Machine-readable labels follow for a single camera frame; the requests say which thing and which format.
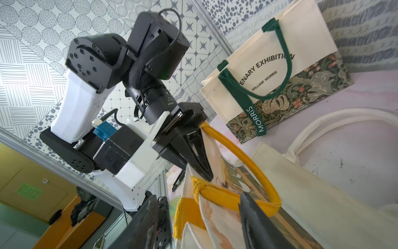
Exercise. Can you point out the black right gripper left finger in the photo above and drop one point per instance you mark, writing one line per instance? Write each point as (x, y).
(140, 232)

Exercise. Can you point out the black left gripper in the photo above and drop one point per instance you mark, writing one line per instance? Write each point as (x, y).
(180, 139)

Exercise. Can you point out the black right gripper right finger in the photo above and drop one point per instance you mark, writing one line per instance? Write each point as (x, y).
(258, 231)

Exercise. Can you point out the yellow handled white bag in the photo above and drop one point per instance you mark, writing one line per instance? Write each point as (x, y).
(208, 214)

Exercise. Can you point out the starry night canvas tote bag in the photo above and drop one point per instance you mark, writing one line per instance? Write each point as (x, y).
(331, 216)

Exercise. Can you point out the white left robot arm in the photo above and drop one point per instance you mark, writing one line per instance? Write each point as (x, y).
(96, 64)

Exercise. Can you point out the pink floral table mat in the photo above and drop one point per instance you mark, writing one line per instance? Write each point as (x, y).
(360, 158)

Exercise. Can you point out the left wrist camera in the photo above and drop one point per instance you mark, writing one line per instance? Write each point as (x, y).
(128, 165)

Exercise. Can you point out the green handled exhibition tote bag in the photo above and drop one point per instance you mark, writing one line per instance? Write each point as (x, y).
(289, 64)

